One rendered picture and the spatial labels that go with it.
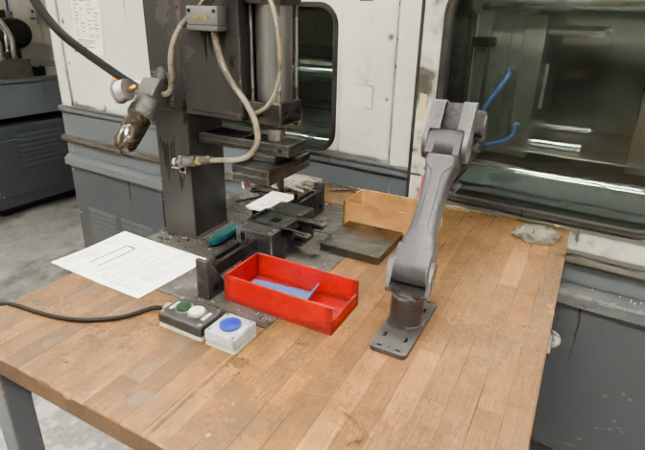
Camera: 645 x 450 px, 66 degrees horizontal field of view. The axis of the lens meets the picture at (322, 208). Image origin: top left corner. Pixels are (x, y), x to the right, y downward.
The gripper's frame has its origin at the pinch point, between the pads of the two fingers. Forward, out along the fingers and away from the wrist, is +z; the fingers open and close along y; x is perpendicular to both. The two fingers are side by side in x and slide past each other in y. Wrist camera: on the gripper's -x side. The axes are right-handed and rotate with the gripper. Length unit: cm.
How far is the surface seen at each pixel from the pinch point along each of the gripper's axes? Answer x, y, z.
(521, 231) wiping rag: -11.2, -25.2, -6.9
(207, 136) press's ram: 33, 47, 10
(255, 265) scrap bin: 44, 16, 19
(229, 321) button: 65, 8, 14
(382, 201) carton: -5.4, 8.7, 11.9
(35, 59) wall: -274, 494, 334
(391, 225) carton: 6.0, 1.5, 9.3
